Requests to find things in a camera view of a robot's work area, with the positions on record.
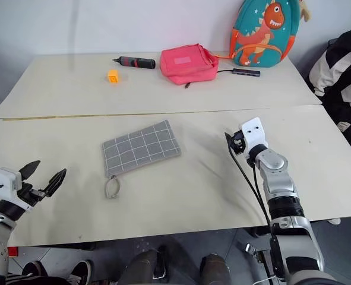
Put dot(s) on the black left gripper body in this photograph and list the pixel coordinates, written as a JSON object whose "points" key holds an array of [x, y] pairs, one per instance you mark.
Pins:
{"points": [[29, 193]]}

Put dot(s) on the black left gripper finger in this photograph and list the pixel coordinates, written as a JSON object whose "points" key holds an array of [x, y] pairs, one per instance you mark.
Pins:
{"points": [[55, 182], [28, 170]]}

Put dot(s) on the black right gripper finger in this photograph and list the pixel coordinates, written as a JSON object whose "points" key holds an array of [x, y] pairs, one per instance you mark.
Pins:
{"points": [[228, 139]]}

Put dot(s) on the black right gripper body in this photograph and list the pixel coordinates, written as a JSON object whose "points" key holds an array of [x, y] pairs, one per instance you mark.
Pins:
{"points": [[237, 142]]}

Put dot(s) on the grey checked fabric pouch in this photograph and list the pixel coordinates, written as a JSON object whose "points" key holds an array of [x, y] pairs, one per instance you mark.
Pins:
{"points": [[142, 148]]}

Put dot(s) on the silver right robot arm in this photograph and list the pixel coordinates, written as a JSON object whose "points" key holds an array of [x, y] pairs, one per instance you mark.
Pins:
{"points": [[282, 190]]}

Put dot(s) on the red box under table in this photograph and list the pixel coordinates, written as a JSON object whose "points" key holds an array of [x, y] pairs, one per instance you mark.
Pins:
{"points": [[12, 251]]}

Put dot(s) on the grey usb hub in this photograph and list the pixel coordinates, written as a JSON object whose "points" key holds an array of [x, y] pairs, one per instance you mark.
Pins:
{"points": [[248, 72]]}

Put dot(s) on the black shoe white sole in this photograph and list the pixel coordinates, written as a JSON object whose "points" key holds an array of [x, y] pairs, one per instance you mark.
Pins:
{"points": [[34, 268], [81, 270]]}

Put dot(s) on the pink fabric pouch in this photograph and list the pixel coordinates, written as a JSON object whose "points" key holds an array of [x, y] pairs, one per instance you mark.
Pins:
{"points": [[187, 63]]}

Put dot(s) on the teal dinosaur backpack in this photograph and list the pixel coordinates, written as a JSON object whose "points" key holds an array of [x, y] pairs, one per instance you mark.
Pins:
{"points": [[264, 38]]}

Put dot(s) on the metal clamp on floor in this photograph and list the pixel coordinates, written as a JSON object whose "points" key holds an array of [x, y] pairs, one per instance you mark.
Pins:
{"points": [[256, 252]]}

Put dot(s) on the black red electric screwdriver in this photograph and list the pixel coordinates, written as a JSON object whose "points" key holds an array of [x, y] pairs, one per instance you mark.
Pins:
{"points": [[136, 62]]}

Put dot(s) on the small orange block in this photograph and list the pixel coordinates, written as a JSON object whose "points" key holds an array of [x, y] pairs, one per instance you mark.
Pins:
{"points": [[113, 77]]}

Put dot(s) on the black and white jacket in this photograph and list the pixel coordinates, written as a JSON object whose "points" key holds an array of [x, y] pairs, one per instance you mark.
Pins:
{"points": [[344, 83]]}

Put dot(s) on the dark rounded shape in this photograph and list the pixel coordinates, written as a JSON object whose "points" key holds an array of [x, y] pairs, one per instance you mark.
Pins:
{"points": [[215, 268], [144, 267]]}

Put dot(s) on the white table foot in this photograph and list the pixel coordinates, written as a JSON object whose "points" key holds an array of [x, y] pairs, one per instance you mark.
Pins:
{"points": [[335, 221]]}

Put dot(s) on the beige plush pendant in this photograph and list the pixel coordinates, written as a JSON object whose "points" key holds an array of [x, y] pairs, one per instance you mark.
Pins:
{"points": [[306, 10]]}

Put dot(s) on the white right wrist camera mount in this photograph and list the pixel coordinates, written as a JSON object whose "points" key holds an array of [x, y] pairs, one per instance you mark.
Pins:
{"points": [[255, 133]]}

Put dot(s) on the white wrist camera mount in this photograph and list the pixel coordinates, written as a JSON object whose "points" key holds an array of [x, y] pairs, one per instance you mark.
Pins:
{"points": [[255, 133], [3, 181]]}

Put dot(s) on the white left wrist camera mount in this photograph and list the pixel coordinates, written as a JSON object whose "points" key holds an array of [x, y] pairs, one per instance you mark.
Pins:
{"points": [[3, 181]]}

